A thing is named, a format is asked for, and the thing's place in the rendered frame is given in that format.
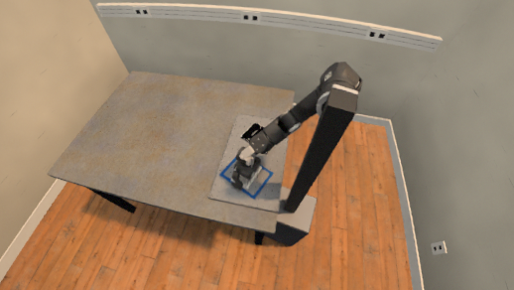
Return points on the black rectangular panel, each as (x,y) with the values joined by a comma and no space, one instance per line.
(252,131)

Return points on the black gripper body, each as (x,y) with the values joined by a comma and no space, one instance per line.
(247,171)

